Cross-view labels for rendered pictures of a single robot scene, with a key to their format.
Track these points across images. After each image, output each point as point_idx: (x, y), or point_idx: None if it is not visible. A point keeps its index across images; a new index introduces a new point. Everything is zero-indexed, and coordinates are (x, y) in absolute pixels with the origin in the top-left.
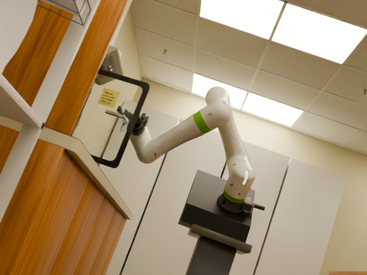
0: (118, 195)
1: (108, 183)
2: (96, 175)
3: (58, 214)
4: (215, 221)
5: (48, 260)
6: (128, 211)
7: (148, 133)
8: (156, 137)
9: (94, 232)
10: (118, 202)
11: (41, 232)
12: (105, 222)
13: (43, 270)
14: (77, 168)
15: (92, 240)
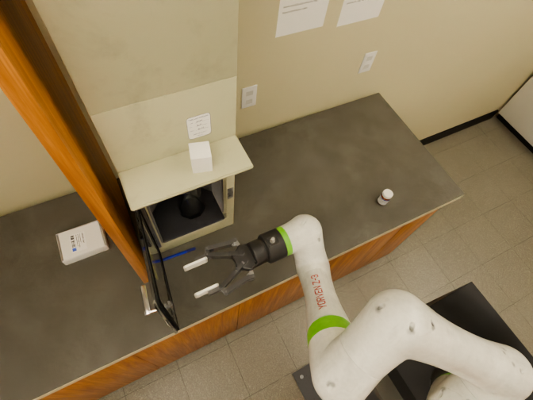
0: (285, 280)
1: (193, 324)
2: (111, 364)
3: (73, 384)
4: (404, 389)
5: (116, 371)
6: (405, 223)
7: (309, 252)
8: (305, 273)
9: (259, 295)
10: None
11: (50, 399)
12: None
13: (116, 373)
14: None
15: (268, 293)
